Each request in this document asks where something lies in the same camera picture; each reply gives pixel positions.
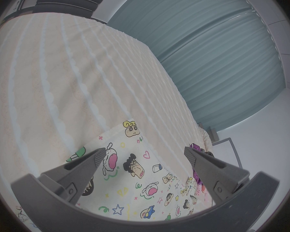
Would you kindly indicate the white printed pyjama top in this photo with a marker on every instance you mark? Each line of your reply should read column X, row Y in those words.
column 135, row 190

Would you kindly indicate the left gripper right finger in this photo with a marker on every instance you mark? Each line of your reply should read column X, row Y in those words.
column 215, row 175

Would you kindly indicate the black chest of drawers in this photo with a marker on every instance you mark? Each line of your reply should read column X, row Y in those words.
column 67, row 3

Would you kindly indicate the grey bedside table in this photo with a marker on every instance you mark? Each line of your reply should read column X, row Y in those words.
column 214, row 134

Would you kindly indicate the purple garment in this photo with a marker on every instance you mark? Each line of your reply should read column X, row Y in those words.
column 195, row 146

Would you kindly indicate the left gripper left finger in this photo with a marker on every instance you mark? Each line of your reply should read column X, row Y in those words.
column 84, row 170

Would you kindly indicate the blue-green curtain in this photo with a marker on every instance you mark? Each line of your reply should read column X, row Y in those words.
column 207, row 57

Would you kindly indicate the bed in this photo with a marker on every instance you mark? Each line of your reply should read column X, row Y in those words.
column 75, row 81

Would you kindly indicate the cream pillow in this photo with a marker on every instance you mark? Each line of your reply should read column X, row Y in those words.
column 205, row 139

